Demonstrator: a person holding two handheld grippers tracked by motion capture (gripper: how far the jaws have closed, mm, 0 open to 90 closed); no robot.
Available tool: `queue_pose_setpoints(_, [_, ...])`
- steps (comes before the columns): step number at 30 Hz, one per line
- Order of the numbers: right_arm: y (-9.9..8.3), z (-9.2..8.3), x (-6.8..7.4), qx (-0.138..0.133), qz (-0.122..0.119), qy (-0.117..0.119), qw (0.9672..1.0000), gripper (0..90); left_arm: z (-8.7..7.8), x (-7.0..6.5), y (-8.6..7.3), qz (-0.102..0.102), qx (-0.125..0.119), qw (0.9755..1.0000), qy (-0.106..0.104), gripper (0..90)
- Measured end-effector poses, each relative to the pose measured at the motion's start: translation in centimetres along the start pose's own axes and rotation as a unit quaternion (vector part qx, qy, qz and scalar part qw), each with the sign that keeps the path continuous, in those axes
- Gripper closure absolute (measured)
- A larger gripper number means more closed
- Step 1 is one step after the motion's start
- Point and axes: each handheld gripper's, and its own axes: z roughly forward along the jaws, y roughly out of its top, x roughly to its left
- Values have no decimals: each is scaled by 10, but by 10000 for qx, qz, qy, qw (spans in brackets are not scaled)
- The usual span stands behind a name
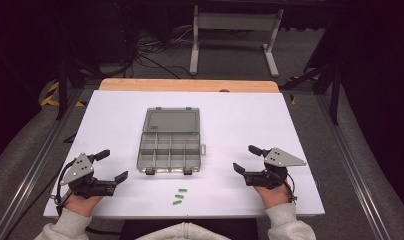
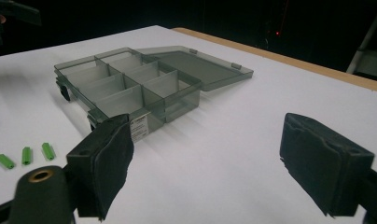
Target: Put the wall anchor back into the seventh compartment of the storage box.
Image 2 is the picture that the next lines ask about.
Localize grey transparent compartment box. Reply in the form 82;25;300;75
53;46;255;144

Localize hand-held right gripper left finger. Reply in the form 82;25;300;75
65;113;135;222

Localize white metal stand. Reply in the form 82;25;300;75
345;3;377;84

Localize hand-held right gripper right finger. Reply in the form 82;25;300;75
279;112;375;217

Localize white board mat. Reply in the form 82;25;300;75
0;24;377;224

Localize green plastic piece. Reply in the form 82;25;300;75
0;153;16;170
41;142;57;161
21;146;33;166

